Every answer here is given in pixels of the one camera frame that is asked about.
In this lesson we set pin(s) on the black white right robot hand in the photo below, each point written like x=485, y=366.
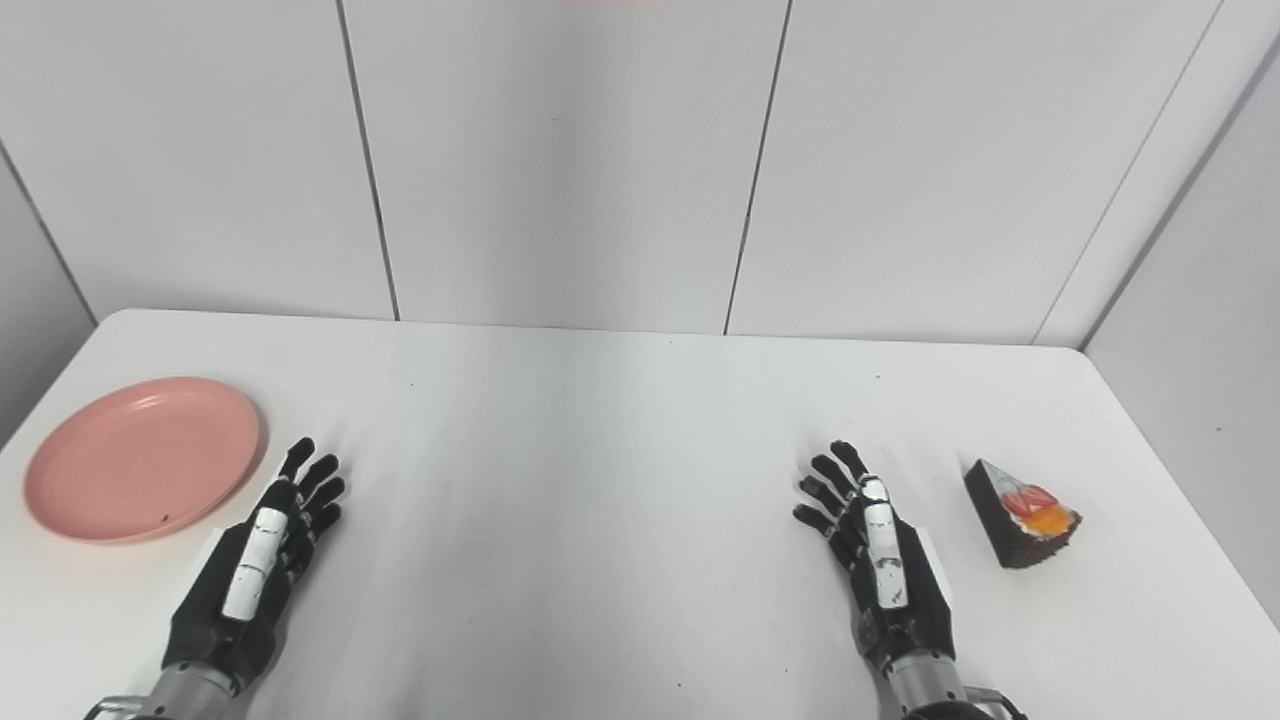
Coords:
x=900, y=590

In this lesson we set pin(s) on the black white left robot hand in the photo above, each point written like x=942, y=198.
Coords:
x=235, y=590

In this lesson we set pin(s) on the chocolate cake slice with fruit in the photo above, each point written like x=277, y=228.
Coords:
x=1015, y=530

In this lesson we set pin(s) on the pink round plate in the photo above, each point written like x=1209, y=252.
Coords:
x=140, y=460

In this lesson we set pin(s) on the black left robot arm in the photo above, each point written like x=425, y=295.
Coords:
x=190, y=695

